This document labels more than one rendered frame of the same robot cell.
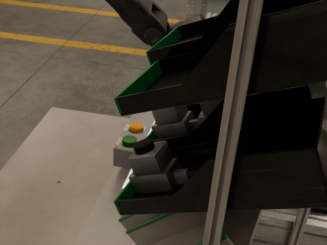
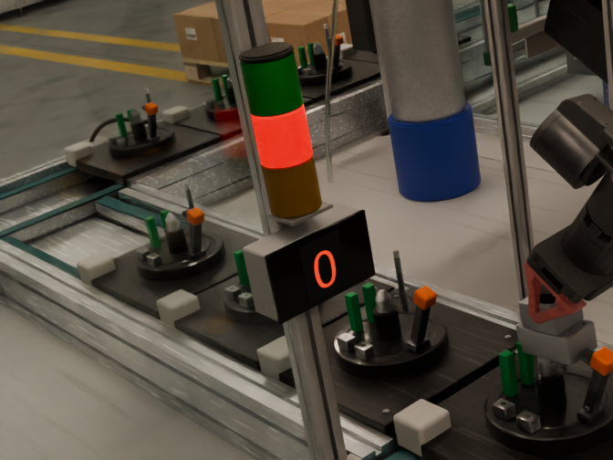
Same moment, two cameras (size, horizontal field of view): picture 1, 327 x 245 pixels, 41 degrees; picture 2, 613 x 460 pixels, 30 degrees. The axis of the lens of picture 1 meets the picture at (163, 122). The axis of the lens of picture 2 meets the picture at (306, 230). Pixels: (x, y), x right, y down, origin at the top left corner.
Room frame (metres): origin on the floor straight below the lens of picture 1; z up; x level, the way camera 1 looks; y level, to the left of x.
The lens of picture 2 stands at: (1.78, 0.45, 1.65)
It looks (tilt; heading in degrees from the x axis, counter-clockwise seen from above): 22 degrees down; 225
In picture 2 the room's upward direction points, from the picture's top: 11 degrees counter-clockwise
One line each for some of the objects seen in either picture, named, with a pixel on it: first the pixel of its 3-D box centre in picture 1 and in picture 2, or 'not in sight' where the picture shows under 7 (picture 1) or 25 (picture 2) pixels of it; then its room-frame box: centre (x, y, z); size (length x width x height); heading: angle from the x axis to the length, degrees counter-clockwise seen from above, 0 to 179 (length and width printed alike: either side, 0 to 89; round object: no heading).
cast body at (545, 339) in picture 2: not in sight; (546, 318); (0.90, -0.12, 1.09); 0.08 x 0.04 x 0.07; 81
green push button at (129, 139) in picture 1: (129, 142); not in sight; (0.96, 0.09, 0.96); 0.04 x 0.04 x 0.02
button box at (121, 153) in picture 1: (136, 137); not in sight; (1.03, 0.07, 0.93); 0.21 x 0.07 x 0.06; 170
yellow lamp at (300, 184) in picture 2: not in sight; (291, 183); (1.07, -0.27, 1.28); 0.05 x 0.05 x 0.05
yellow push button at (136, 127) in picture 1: (136, 128); not in sight; (1.03, 0.07, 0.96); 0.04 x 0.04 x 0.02
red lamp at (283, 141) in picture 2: not in sight; (282, 133); (1.07, -0.27, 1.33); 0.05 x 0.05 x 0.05
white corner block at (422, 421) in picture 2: not in sight; (422, 428); (0.98, -0.24, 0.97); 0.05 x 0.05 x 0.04; 80
